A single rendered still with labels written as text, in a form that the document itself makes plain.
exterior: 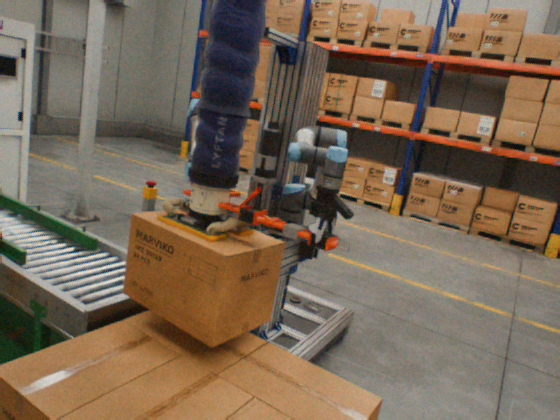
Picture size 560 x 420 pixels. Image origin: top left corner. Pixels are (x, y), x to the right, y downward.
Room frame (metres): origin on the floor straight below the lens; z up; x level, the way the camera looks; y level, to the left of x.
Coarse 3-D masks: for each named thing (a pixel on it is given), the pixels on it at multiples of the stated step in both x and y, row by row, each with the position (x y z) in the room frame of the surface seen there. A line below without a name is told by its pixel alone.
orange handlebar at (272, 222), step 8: (184, 192) 2.05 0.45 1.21; (232, 192) 2.21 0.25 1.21; (224, 208) 1.92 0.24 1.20; (232, 208) 1.90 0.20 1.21; (264, 216) 1.86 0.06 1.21; (264, 224) 1.80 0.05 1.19; (272, 224) 1.78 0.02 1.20; (280, 224) 1.77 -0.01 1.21; (304, 232) 1.71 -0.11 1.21; (336, 240) 1.68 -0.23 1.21
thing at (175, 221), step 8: (160, 216) 1.97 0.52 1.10; (168, 216) 1.98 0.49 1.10; (176, 216) 2.00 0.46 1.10; (176, 224) 1.91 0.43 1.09; (184, 224) 1.90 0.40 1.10; (192, 224) 1.92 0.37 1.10; (200, 224) 1.88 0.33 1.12; (192, 232) 1.85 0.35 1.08; (200, 232) 1.85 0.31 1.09; (216, 232) 1.87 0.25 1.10; (208, 240) 1.80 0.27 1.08; (216, 240) 1.82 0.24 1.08
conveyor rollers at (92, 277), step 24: (0, 216) 3.12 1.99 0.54; (24, 240) 2.75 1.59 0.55; (48, 240) 2.81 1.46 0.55; (48, 264) 2.51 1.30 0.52; (72, 264) 2.55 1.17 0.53; (96, 264) 2.59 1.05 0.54; (120, 264) 2.65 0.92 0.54; (72, 288) 2.26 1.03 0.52; (96, 288) 2.29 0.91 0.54; (120, 288) 2.32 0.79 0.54
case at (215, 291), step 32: (160, 224) 1.91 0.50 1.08; (128, 256) 1.99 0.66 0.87; (160, 256) 1.87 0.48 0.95; (192, 256) 1.77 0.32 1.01; (224, 256) 1.67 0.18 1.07; (256, 256) 1.82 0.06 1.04; (128, 288) 1.97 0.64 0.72; (160, 288) 1.86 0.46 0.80; (192, 288) 1.75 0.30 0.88; (224, 288) 1.68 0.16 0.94; (256, 288) 1.86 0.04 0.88; (192, 320) 1.74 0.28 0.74; (224, 320) 1.70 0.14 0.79; (256, 320) 1.90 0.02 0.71
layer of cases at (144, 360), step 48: (96, 336) 1.81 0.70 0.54; (144, 336) 1.88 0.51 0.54; (192, 336) 1.95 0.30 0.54; (240, 336) 2.03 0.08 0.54; (0, 384) 1.44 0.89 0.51; (48, 384) 1.45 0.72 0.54; (96, 384) 1.49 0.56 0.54; (144, 384) 1.54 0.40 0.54; (192, 384) 1.60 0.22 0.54; (240, 384) 1.65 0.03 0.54; (288, 384) 1.71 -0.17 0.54; (336, 384) 1.77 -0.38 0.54
